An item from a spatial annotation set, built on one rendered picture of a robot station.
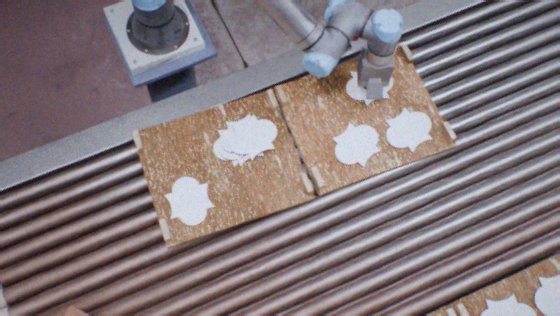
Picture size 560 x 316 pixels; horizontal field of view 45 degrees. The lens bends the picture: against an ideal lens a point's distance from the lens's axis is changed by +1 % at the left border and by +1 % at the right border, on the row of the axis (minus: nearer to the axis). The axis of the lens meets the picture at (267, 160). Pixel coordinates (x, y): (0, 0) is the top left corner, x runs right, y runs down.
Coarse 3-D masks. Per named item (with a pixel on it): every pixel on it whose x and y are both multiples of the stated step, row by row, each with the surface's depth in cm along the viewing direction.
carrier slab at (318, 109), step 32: (352, 64) 193; (288, 96) 189; (320, 96) 189; (416, 96) 189; (320, 128) 185; (384, 128) 185; (320, 160) 181; (384, 160) 181; (416, 160) 182; (320, 192) 177
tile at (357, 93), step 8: (352, 72) 191; (352, 80) 190; (392, 80) 190; (352, 88) 189; (360, 88) 189; (384, 88) 189; (352, 96) 188; (360, 96) 188; (384, 96) 188; (368, 104) 187
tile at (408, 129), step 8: (408, 112) 186; (416, 112) 186; (392, 120) 185; (400, 120) 185; (408, 120) 185; (416, 120) 185; (424, 120) 185; (392, 128) 184; (400, 128) 184; (408, 128) 184; (416, 128) 184; (424, 128) 184; (392, 136) 183; (400, 136) 183; (408, 136) 183; (416, 136) 183; (424, 136) 183; (392, 144) 182; (400, 144) 182; (408, 144) 182; (416, 144) 182
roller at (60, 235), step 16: (544, 32) 200; (512, 48) 198; (528, 48) 199; (464, 64) 195; (480, 64) 196; (432, 80) 193; (448, 80) 194; (112, 208) 177; (128, 208) 177; (144, 208) 179; (80, 224) 175; (96, 224) 176; (32, 240) 173; (48, 240) 173; (64, 240) 175; (0, 256) 171; (16, 256) 172
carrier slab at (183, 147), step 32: (256, 96) 189; (160, 128) 184; (192, 128) 184; (224, 128) 184; (160, 160) 180; (192, 160) 181; (256, 160) 181; (288, 160) 181; (160, 192) 177; (224, 192) 177; (256, 192) 177; (288, 192) 177; (224, 224) 173
